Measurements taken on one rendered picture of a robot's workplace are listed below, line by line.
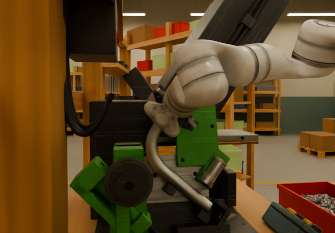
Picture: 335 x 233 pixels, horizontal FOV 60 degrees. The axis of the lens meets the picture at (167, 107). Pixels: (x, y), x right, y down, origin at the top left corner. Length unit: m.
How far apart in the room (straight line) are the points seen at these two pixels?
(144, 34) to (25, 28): 4.23
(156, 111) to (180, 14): 9.58
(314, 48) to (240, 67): 0.21
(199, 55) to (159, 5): 9.79
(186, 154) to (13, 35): 0.48
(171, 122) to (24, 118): 0.27
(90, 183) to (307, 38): 0.49
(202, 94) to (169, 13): 9.73
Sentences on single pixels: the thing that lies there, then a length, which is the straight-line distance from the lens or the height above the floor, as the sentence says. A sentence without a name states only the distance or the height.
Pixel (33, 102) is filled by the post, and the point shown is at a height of 1.24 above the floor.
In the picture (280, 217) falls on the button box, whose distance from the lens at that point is 0.86.
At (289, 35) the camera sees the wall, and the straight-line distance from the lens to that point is 10.76.
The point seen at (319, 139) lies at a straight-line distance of 6.78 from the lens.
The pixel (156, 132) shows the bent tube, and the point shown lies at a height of 1.16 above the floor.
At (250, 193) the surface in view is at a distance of 1.14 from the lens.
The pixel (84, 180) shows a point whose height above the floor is 1.12.
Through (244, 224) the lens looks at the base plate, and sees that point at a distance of 0.89.
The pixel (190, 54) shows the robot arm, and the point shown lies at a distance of 0.43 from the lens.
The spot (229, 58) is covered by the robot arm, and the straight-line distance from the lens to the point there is 0.49.
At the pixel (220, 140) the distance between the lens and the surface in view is 0.94.
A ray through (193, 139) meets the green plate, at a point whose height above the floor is 1.14.
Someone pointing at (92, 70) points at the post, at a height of 1.39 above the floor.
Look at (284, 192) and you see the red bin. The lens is 1.19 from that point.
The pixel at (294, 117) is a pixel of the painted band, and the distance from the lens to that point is 10.66.
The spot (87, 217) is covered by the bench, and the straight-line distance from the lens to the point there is 0.99.
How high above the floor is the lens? 1.25
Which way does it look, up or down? 2 degrees down
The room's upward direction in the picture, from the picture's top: straight up
